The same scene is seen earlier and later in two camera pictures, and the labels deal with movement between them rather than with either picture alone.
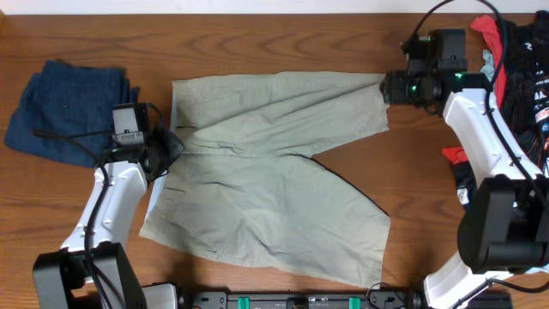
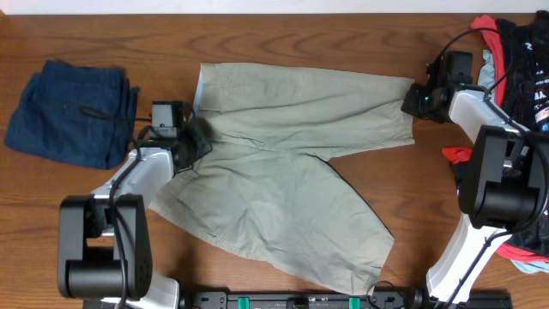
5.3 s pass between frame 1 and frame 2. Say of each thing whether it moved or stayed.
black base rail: stayed
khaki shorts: moved
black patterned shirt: stayed
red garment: stayed
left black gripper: moved
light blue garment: stayed
